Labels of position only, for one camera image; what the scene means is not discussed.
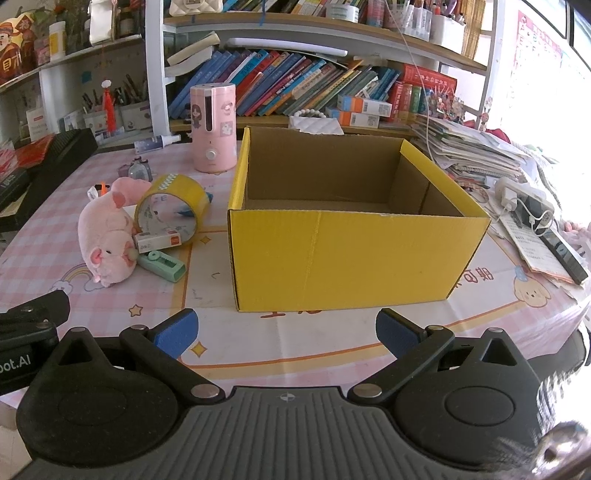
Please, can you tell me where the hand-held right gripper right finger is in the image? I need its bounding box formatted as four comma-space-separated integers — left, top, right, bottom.
347, 308, 543, 404

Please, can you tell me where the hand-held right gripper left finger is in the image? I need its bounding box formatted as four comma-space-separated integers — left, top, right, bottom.
44, 308, 222, 404

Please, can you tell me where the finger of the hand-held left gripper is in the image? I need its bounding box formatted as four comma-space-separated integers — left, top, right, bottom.
0, 290, 71, 342

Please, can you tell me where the mint green correction tape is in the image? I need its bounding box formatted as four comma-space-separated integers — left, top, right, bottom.
137, 250, 187, 283

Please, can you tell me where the yellow cardboard box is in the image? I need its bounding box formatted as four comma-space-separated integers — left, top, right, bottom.
227, 126, 492, 313

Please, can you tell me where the small white box red label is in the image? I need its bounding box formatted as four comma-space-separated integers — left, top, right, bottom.
132, 231, 182, 253

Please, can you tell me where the pink plush pig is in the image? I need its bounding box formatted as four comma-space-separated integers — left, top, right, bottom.
77, 176, 153, 288

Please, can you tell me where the yellow tape roll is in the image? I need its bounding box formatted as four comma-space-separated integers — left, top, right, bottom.
134, 174, 209, 247

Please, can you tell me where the grey toy car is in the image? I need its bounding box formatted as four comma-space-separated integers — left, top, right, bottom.
127, 157, 153, 183

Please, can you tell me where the pink checked tablecloth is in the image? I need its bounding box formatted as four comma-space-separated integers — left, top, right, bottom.
0, 138, 591, 407

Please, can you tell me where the black slim case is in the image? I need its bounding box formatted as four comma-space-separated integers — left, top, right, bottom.
0, 166, 31, 206

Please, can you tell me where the black keyboard case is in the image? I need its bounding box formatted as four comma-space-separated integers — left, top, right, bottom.
0, 128, 99, 232

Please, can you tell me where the red packet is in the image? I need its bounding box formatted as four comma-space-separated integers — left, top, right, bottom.
0, 141, 19, 178
14, 135, 58, 169

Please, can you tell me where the white card red label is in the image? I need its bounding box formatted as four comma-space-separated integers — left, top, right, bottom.
25, 108, 49, 141

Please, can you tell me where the white power strip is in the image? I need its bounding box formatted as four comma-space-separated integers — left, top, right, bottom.
495, 178, 555, 232

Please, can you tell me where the black phone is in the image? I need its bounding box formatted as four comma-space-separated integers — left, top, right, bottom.
540, 228, 589, 285

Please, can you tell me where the white pen holder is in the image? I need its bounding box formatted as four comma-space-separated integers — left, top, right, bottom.
83, 111, 112, 139

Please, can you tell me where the small spray bottle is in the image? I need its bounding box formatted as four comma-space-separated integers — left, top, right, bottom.
134, 134, 182, 153

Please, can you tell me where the pink cylindrical humidifier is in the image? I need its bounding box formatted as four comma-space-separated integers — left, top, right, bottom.
189, 83, 238, 174

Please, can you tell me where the stack of papers and magazines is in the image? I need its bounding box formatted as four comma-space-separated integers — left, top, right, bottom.
409, 113, 536, 185

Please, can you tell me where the red tassel ornament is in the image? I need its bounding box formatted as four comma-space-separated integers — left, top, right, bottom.
99, 79, 116, 134

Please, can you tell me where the grey pen holder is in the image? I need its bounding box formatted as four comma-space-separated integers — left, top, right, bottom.
117, 99, 153, 132

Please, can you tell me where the orange white carton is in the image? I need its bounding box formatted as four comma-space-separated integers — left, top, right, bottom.
336, 95, 393, 116
333, 110, 380, 129

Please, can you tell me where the white quilted handbag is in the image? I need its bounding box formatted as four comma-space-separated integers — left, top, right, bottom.
288, 108, 345, 136

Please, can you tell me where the thick red book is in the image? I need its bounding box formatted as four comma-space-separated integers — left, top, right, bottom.
399, 64, 458, 93

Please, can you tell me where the fortune god figurine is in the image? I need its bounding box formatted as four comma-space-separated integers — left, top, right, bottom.
0, 11, 40, 86

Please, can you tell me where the white curved side shelf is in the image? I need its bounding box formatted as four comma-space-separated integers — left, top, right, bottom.
0, 34, 148, 153

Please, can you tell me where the white jar yellow label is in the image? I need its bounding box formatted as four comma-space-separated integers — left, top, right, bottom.
47, 21, 68, 63

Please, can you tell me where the row of leaning colourful books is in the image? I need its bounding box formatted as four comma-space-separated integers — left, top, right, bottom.
167, 48, 402, 118

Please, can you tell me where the white paper bag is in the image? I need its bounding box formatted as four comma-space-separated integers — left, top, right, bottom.
89, 0, 116, 46

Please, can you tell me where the white pen cup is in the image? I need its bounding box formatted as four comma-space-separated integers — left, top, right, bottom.
429, 14, 466, 54

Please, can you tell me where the clear pen cup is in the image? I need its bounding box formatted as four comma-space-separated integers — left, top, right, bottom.
402, 0, 432, 40

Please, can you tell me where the cream quilted handbag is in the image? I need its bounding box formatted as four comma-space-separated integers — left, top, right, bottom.
168, 0, 223, 18

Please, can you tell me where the window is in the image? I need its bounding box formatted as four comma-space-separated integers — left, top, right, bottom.
568, 0, 591, 70

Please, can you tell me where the white bookshelf frame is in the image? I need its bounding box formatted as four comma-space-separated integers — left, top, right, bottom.
145, 0, 499, 134

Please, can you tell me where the white hanging cable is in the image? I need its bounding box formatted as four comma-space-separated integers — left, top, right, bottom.
385, 0, 437, 160

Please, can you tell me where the pink wall poster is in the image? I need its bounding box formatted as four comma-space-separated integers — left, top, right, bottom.
510, 9, 566, 125

